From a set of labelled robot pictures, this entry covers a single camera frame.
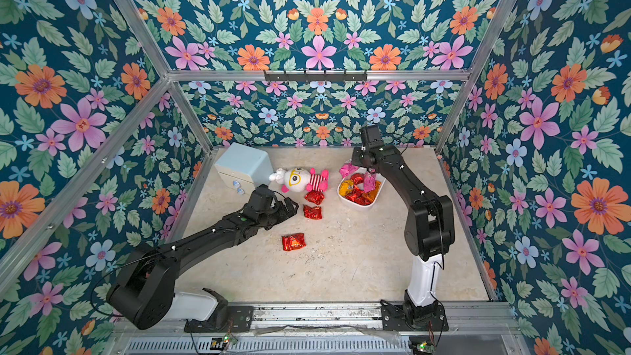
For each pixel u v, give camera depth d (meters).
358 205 0.93
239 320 0.73
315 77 0.92
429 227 0.50
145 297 0.42
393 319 0.74
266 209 0.70
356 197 0.98
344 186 0.95
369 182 0.99
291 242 0.87
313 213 0.95
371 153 0.66
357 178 1.03
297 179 0.99
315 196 1.00
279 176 1.04
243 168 0.96
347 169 0.90
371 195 0.99
